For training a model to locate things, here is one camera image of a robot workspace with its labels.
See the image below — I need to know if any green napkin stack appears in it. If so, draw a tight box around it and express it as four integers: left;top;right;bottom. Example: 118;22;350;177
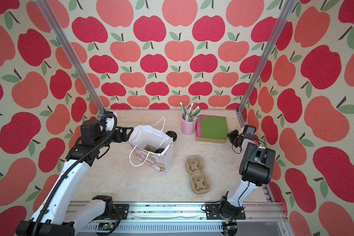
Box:
200;117;229;140

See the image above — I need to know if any cartoon animal gift bag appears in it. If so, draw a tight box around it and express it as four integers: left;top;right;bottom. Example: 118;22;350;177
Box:
128;117;175;175

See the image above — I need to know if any black cup lid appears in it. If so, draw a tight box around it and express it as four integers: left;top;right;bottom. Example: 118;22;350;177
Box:
154;148;165;154
166;131;178;142

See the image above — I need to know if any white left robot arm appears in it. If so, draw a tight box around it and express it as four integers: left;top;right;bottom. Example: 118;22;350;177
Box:
15;113;133;236

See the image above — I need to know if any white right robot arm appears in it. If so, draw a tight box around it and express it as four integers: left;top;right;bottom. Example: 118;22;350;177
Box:
219;125;276;220

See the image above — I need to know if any pink utensil holder cup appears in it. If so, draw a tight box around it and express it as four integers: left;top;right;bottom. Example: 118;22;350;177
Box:
181;114;197;136

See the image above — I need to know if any cutlery in pink holder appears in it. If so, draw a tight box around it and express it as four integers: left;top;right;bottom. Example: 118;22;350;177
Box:
180;102;201;122

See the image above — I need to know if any cardboard two-cup carrier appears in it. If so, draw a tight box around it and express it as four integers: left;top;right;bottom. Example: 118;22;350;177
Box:
185;155;211;195

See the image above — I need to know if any right aluminium frame post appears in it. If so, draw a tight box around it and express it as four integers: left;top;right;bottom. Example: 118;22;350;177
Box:
236;0;298;117

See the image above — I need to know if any aluminium frame post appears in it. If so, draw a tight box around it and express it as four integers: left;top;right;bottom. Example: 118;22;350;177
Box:
35;0;105;114
236;0;298;117

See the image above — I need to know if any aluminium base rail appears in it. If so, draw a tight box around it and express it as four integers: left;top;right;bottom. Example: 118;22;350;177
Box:
78;202;294;236

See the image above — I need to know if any black corrugated cable conduit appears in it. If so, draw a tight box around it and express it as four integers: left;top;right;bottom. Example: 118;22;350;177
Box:
30;113;119;236

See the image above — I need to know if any left aluminium frame post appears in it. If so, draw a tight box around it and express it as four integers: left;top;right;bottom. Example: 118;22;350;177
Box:
35;0;105;114

